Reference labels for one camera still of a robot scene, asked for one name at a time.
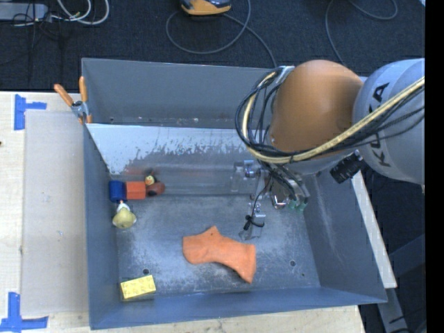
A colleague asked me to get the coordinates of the yellow flat block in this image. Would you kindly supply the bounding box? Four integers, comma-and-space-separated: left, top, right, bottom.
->
120, 274, 157, 300

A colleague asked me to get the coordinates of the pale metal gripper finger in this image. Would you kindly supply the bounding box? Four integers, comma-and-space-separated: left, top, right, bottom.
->
238, 202, 267, 241
230, 160, 260, 192

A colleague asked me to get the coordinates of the orange cloth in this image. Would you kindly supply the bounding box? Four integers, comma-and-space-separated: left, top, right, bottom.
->
182, 225, 258, 284

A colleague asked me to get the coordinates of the orange block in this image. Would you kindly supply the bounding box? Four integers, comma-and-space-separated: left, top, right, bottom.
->
125, 181, 147, 201

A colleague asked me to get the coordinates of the yellow-green toy pear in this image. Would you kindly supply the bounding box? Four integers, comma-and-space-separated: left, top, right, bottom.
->
112, 201, 137, 230

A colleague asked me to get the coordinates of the black cylinder on white bracket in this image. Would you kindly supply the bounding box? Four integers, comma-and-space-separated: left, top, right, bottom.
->
329, 152, 366, 184

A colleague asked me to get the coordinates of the blue block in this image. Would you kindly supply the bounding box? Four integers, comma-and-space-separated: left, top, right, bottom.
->
108, 180, 127, 203

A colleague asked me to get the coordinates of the pale wood flat board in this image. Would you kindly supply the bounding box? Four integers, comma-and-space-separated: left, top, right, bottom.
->
19, 110, 89, 321

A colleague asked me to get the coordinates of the grey metal bin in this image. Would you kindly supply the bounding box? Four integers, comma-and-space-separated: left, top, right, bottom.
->
80, 57, 389, 330

